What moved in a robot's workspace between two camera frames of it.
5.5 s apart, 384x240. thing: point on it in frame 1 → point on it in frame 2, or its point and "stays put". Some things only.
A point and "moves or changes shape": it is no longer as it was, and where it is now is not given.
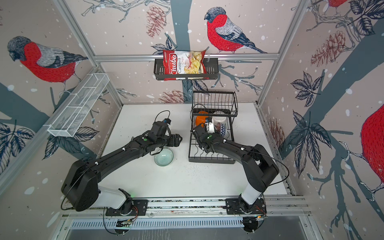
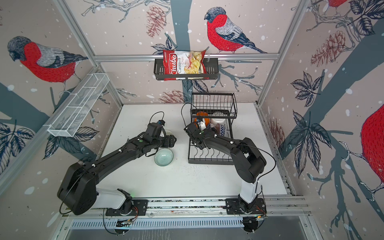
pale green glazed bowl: (164, 157) stays put
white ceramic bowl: (220, 119) moves or changes shape
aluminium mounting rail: (275, 206) stays put
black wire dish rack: (215, 110) stays put
